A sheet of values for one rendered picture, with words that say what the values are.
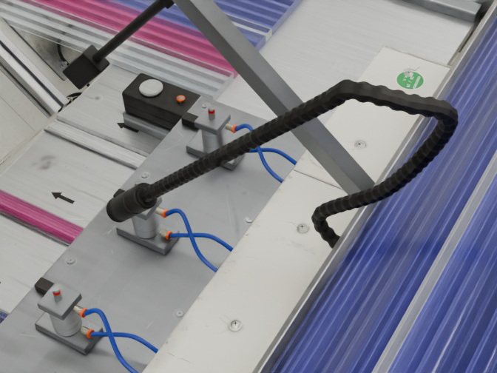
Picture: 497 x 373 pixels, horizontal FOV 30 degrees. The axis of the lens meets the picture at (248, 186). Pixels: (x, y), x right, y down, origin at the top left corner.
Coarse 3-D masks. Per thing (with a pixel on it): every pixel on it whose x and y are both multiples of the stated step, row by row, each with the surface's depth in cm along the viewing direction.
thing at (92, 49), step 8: (88, 48) 75; (96, 48) 76; (80, 56) 75; (88, 56) 75; (72, 64) 77; (80, 64) 76; (88, 64) 76; (96, 64) 75; (104, 64) 76; (64, 72) 78; (72, 72) 78; (80, 72) 77; (88, 72) 76; (96, 72) 76; (72, 80) 78; (80, 80) 78; (88, 80) 77; (80, 88) 79
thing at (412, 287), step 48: (480, 48) 73; (480, 96) 64; (480, 144) 58; (432, 192) 58; (480, 192) 53; (384, 240) 57; (432, 240) 53; (480, 240) 49; (336, 288) 57; (384, 288) 52; (432, 288) 49; (480, 288) 45; (336, 336) 52; (384, 336) 48; (432, 336) 45; (480, 336) 42
